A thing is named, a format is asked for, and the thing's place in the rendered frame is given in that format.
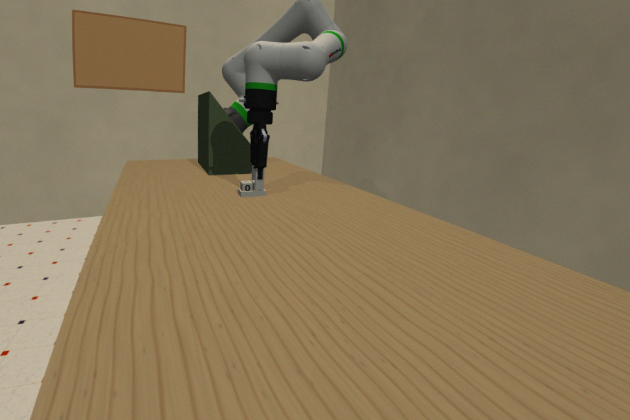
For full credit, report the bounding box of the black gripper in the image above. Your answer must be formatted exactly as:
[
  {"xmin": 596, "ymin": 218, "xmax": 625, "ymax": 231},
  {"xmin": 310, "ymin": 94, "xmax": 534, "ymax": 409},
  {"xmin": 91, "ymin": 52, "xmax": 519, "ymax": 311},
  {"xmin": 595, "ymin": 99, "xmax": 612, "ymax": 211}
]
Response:
[{"xmin": 247, "ymin": 111, "xmax": 273, "ymax": 190}]

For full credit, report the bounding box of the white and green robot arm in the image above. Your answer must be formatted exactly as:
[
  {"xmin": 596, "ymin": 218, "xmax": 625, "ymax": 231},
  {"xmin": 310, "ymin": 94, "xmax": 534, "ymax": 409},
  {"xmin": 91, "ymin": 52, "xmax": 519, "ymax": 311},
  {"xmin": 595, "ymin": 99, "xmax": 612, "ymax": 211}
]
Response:
[{"xmin": 222, "ymin": 0, "xmax": 348, "ymax": 134}]

